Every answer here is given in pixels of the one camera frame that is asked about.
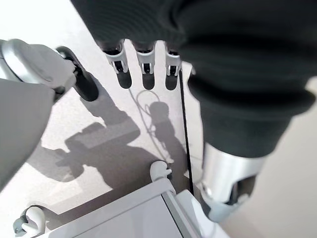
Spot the thin grey floor cable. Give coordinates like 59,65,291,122
127,88,175,164

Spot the white medical cart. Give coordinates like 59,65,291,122
48,177,232,238

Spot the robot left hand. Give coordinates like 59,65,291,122
70,0,317,222

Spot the white cart caster wheel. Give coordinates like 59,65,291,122
12,205,47,236
149,160,174,183

